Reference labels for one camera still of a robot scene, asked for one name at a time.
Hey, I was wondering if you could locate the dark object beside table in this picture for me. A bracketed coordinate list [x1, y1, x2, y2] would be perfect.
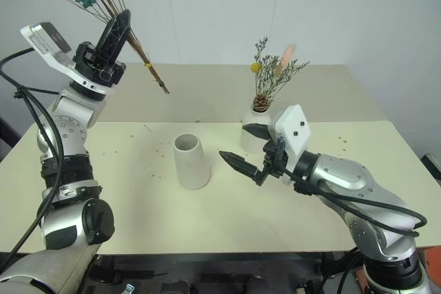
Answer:
[0, 114, 20, 162]
[421, 153, 441, 182]

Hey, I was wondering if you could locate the tall white conical vase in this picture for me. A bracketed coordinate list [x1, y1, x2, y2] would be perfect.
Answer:
[172, 133, 212, 191]

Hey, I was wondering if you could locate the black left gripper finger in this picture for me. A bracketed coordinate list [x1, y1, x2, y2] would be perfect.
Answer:
[94, 17, 117, 56]
[102, 9, 132, 65]

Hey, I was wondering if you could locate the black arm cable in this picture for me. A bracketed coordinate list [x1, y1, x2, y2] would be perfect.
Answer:
[282, 166, 429, 239]
[0, 48, 72, 274]

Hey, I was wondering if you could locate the orange box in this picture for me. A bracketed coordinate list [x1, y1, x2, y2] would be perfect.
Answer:
[421, 246, 441, 294]

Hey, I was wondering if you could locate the dark machinery under table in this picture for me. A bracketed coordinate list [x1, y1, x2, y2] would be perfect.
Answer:
[85, 253, 366, 294]

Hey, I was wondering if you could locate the short white vase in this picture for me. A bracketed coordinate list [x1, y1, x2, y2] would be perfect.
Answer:
[239, 107, 274, 155]

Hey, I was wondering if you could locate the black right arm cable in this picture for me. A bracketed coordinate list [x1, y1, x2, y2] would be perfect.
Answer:
[282, 166, 429, 239]

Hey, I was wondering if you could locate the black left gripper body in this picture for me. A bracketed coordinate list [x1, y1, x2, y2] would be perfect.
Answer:
[72, 41, 127, 89]

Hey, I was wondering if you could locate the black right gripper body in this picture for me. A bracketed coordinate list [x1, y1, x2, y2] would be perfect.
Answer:
[261, 138, 290, 180]

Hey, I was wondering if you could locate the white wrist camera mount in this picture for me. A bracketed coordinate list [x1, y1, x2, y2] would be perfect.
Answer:
[267, 104, 313, 185]
[19, 21, 101, 90]

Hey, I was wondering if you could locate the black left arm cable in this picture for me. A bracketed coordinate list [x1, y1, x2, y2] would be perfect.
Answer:
[0, 48, 72, 274]

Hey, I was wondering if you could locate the dried bouquet with pine cone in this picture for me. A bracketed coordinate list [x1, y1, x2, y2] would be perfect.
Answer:
[250, 35, 311, 113]

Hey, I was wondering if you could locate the dried bouquet with teal flowers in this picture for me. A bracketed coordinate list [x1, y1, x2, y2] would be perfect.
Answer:
[12, 0, 171, 96]

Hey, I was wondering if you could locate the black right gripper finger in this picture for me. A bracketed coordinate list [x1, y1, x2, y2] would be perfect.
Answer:
[245, 123, 271, 142]
[218, 150, 267, 186]

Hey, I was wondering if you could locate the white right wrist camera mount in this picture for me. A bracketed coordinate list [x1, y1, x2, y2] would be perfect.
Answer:
[267, 104, 313, 185]

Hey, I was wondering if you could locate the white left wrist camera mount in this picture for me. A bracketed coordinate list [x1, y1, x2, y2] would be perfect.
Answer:
[19, 21, 101, 90]

